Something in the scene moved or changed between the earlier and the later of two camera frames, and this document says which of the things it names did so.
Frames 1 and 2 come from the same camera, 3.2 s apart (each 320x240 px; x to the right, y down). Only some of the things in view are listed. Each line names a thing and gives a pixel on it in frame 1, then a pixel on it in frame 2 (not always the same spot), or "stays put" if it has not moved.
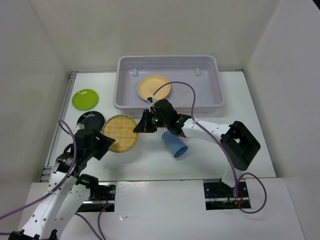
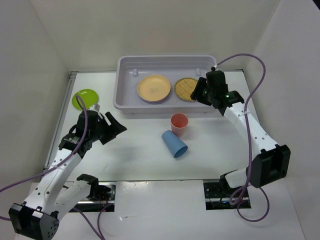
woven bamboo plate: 120,128 to 184,87
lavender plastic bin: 203,71 stays put
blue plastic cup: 176,145 stays put
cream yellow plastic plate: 148,85 stays put
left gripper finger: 101,143 to 116,127
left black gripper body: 89,152 to 102,126
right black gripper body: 160,122 to 208,92
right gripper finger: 146,124 to 197,94
